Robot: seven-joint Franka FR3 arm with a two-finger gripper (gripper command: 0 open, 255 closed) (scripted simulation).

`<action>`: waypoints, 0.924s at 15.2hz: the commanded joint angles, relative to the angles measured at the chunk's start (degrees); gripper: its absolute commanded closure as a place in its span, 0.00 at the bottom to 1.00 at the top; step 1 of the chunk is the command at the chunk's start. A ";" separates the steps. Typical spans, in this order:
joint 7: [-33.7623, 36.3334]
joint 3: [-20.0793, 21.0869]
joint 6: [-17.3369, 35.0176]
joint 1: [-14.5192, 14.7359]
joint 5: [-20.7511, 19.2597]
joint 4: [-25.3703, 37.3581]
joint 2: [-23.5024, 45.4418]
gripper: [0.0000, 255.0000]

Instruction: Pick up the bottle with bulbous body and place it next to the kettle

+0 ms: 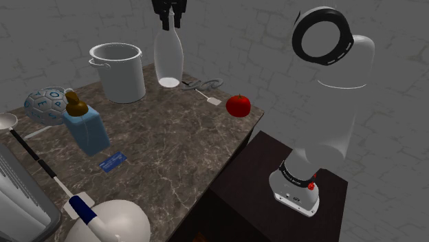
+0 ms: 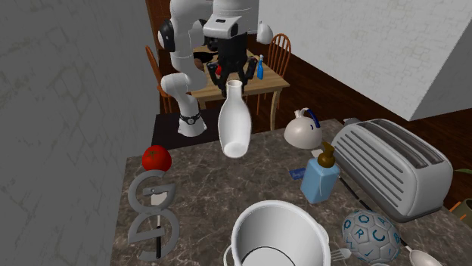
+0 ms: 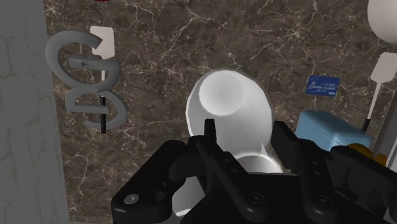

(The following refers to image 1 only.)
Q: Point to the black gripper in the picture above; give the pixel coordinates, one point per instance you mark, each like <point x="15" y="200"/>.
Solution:
<point x="164" y="4"/>

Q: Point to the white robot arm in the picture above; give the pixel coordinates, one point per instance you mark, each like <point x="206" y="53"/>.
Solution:
<point x="331" y="114"/>

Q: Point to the clear glass bottle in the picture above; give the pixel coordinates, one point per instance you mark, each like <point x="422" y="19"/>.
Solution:
<point x="168" y="57"/>

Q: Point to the small white spatula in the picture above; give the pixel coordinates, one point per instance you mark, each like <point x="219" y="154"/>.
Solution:
<point x="214" y="100"/>

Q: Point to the red apple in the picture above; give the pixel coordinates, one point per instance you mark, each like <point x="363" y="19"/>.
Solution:
<point x="238" y="106"/>

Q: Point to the brown marble top table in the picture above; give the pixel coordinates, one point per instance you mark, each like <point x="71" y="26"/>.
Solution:
<point x="167" y="137"/>

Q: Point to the blue bottle brown cap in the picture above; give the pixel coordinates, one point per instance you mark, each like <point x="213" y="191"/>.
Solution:
<point x="88" y="132"/>

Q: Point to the blue card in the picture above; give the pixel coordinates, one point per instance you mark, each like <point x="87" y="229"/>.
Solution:
<point x="113" y="162"/>

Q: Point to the grey lettered ball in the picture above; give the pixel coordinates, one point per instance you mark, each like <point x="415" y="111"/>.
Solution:
<point x="43" y="105"/>

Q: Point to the dark robot stand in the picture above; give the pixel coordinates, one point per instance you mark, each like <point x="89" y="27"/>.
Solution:
<point x="248" y="201"/>

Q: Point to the white rounded vessel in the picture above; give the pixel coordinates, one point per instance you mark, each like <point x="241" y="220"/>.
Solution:
<point x="127" y="221"/>

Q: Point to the grey tray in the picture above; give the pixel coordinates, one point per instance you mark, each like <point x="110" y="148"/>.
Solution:
<point x="20" y="201"/>

